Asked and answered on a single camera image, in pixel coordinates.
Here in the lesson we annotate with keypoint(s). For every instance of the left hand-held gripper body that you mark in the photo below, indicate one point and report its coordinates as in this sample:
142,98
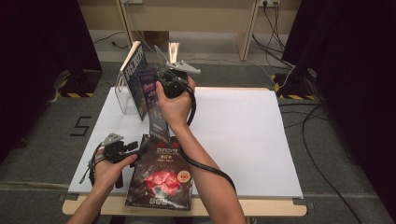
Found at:
115,152

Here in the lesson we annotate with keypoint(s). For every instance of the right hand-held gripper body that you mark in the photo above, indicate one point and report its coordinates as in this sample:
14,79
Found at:
174,82

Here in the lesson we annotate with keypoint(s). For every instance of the dark blue purple-backed magazine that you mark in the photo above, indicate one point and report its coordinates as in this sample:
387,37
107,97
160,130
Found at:
135,77

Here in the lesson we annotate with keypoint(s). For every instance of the red-brown purple-backed magazine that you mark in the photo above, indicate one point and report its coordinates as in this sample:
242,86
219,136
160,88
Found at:
154,105

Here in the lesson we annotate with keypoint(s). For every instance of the white picture-grid magazine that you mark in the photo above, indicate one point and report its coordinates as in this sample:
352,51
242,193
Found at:
173,51

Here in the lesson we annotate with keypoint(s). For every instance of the thick black-fronted magazine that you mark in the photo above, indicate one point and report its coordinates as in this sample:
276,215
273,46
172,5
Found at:
162,186

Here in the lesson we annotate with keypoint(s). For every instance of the person's left hand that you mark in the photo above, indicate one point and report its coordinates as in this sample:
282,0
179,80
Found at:
109,175

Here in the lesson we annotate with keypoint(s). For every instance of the person's right hand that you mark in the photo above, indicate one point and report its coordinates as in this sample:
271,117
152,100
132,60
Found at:
176,110

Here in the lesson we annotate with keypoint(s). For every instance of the brown cardboard box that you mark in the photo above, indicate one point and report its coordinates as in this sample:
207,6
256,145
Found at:
155,37

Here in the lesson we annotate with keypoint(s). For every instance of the grey tape piece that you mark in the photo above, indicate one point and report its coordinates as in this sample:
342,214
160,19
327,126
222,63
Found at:
67,196
300,201

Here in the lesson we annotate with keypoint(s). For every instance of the beige wooden desk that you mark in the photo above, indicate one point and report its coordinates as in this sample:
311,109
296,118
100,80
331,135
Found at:
186,15

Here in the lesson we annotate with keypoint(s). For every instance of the white power strip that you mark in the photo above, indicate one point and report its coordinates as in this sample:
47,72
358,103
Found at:
134,1

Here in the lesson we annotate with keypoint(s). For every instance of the white table mat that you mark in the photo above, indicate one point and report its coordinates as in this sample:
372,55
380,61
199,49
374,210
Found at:
249,130

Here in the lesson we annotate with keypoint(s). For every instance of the black curtain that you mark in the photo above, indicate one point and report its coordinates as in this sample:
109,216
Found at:
31,62
358,77

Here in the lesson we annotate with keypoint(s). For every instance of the white wall socket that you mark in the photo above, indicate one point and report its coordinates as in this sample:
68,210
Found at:
269,3

